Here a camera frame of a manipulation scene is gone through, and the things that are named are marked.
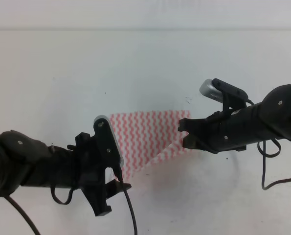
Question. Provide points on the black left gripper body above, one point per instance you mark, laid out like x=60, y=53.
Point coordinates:
x=79, y=166

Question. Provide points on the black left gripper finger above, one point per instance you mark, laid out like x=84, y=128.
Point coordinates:
x=96, y=196
x=114, y=187

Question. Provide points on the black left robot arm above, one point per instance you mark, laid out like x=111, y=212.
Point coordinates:
x=31, y=163

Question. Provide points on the pink white striped towel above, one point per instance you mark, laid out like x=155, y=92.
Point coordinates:
x=148, y=138

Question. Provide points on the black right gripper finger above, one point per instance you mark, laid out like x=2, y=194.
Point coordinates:
x=193, y=126
x=194, y=143

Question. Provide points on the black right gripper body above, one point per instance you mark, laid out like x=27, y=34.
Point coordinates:
x=216, y=132

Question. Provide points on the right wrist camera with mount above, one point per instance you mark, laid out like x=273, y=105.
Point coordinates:
x=231, y=97

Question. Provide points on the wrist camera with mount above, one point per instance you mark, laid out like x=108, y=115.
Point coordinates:
x=231, y=97
x=107, y=143

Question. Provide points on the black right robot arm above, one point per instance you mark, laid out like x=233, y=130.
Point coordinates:
x=240, y=122

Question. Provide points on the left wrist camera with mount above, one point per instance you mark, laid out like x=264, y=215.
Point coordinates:
x=107, y=143

